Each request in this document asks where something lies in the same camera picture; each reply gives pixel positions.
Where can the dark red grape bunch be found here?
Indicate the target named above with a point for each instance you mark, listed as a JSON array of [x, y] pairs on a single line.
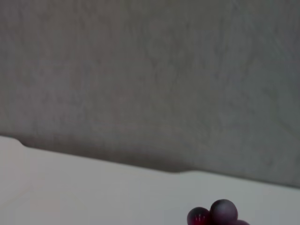
[[222, 212]]

